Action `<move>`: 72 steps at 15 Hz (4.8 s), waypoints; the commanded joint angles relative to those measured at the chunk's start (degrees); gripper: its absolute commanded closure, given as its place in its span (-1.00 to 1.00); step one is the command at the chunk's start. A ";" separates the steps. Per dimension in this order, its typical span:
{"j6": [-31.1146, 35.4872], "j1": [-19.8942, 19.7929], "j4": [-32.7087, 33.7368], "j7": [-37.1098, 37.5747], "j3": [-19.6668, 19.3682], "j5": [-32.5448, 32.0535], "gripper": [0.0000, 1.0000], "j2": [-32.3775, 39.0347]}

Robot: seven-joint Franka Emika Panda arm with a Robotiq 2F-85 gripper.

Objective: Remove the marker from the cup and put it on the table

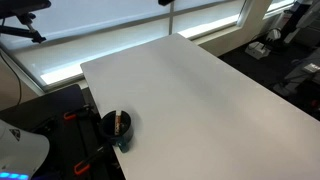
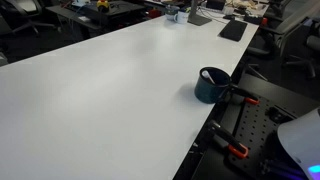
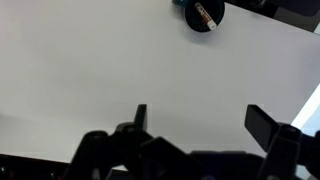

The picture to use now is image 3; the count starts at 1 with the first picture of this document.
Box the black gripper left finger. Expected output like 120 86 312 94
64 104 201 180

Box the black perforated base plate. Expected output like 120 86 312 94
223 0 320 34

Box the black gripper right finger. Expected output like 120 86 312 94
244 104 320 180

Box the dark blue enamel cup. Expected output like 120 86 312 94
171 0 226 33

